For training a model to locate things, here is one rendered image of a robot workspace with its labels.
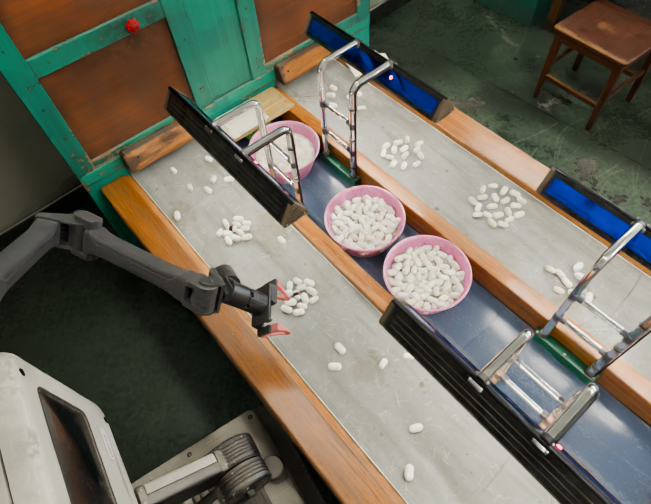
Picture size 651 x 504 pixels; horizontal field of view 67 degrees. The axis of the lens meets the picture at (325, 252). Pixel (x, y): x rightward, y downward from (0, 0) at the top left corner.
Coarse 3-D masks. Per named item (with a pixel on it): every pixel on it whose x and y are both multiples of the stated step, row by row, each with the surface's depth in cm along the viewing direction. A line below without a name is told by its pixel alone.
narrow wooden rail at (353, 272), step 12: (300, 228) 160; (312, 228) 160; (312, 240) 157; (324, 240) 157; (324, 252) 155; (336, 252) 154; (336, 264) 152; (348, 264) 152; (348, 276) 149; (360, 276) 149; (360, 288) 147; (372, 288) 147; (372, 300) 145; (384, 300) 144
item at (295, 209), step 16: (176, 96) 147; (176, 112) 148; (192, 112) 143; (192, 128) 144; (208, 144) 140; (224, 144) 135; (224, 160) 137; (240, 176) 133; (256, 176) 128; (272, 176) 134; (256, 192) 130; (272, 192) 125; (288, 192) 130; (272, 208) 127; (288, 208) 122; (304, 208) 126; (288, 224) 126
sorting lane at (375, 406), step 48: (192, 144) 188; (192, 192) 174; (240, 192) 173; (192, 240) 163; (240, 240) 162; (288, 240) 161; (336, 288) 150; (288, 336) 142; (336, 336) 142; (384, 336) 141; (336, 384) 134; (384, 384) 133; (432, 384) 132; (384, 432) 126; (432, 432) 126; (480, 432) 125; (432, 480) 120; (480, 480) 119; (528, 480) 118
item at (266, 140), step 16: (240, 112) 141; (256, 112) 146; (208, 128) 138; (288, 128) 136; (256, 144) 132; (272, 144) 153; (288, 144) 141; (240, 160) 131; (272, 160) 164; (288, 160) 149
